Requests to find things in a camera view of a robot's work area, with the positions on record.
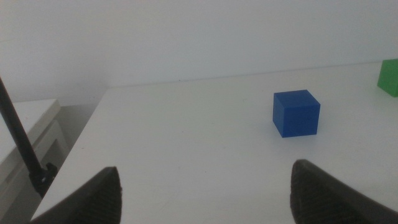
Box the green cube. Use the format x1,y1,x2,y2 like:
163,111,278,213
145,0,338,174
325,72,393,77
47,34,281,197
376,58,398,98

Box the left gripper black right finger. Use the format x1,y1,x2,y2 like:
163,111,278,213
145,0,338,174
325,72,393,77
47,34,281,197
289,159,398,224

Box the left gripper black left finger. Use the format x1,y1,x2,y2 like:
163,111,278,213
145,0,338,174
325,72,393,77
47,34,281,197
30,166,123,224

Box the white side cabinet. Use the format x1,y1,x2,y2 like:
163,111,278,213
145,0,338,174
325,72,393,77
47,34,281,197
0,98,71,224

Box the blue cube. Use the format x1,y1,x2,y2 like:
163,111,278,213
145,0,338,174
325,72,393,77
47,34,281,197
272,89,321,138

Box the black pole with clamp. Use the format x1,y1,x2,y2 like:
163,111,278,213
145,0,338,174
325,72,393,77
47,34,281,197
0,76,58,198

